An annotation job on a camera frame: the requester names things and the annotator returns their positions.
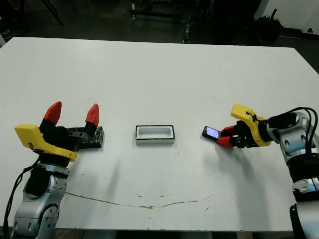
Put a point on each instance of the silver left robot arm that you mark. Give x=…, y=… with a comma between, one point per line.
x=40, y=209

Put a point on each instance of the white camera box base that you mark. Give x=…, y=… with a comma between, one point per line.
x=154, y=142

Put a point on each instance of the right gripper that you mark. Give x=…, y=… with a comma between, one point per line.
x=254, y=127

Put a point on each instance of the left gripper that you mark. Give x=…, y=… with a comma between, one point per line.
x=49, y=147

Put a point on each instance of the black tripod leg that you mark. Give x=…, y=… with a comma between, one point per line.
x=53, y=13

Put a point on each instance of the black folded equipment pile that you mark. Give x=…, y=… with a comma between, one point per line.
x=269, y=25

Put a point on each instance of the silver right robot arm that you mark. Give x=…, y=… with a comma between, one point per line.
x=286, y=132

